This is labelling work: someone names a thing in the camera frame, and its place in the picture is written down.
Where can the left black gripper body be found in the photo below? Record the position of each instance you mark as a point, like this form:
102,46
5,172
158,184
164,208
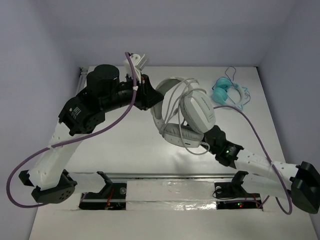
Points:
145,92

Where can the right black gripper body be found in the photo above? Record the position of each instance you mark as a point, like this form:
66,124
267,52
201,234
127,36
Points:
213,151

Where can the white grey headphones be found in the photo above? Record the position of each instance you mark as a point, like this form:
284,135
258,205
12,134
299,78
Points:
194,116

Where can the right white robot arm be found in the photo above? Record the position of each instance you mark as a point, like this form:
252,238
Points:
299,183

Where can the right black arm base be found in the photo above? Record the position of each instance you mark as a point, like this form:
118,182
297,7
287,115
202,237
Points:
232,196

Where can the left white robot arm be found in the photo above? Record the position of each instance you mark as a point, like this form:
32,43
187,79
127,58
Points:
102,104

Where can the teal white headphones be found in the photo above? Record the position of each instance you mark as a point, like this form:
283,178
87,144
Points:
220,93

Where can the white foil tape strip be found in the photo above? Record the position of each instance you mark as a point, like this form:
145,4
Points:
170,195

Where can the aluminium rail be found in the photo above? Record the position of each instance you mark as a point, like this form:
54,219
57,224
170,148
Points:
153,176

